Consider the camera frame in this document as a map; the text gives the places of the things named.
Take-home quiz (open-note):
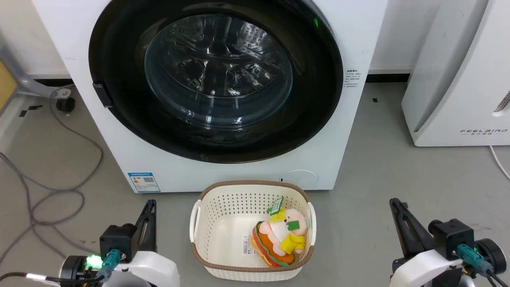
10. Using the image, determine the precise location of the burger plush toy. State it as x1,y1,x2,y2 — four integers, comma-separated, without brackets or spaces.
251,207,312,268

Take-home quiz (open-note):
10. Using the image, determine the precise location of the blue energy label sticker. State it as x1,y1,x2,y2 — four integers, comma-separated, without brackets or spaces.
127,172,161,193

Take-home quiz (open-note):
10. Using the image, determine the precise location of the cream perforated laundry basket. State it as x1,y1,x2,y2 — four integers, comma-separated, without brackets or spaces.
189,180,317,282

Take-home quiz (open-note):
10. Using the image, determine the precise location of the teal right connector cable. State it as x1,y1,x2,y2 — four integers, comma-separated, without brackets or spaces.
456,244,510,287

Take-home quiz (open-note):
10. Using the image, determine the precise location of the black caster wheel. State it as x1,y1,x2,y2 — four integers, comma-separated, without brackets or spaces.
56,97,76,113

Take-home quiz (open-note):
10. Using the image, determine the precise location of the white power cable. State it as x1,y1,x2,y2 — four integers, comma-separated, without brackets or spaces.
489,145,510,181

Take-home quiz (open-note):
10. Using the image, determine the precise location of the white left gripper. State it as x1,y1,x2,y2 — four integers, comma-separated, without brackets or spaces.
113,199,181,287

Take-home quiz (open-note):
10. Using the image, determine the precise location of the round white filter cover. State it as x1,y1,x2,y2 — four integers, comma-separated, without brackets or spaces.
279,170,319,190

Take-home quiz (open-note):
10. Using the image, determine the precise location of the grey chair base leg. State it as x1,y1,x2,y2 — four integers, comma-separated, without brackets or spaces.
0,39,73,100

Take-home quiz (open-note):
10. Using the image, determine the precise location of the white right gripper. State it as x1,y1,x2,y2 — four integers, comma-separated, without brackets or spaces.
389,198,466,287

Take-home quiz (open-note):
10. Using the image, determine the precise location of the white Feelbird appliance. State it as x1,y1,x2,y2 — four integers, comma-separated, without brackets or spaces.
401,0,510,147

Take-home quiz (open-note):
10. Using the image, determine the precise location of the grey floor cable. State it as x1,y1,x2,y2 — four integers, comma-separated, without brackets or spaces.
0,152,100,264
29,99,105,227

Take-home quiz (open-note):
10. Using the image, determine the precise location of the black door handle latch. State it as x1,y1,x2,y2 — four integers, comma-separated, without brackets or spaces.
92,82,113,108

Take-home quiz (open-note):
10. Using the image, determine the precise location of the beige wooden board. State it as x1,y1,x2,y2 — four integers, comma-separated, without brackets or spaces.
0,60,19,113

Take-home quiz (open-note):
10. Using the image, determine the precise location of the white barcode label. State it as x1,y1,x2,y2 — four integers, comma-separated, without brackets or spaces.
241,234,256,256

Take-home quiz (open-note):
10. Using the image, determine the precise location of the small text sticker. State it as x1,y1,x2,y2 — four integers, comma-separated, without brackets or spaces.
345,69,363,89

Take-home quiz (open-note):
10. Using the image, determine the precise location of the green toy hang tag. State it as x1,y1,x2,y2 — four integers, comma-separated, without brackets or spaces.
267,196,285,216

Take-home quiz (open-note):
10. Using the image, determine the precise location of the round black glass washer door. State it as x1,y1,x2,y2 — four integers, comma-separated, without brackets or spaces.
88,0,344,164

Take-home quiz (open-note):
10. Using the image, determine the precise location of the white front-load washing machine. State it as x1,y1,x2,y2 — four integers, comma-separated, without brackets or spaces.
31,0,389,194

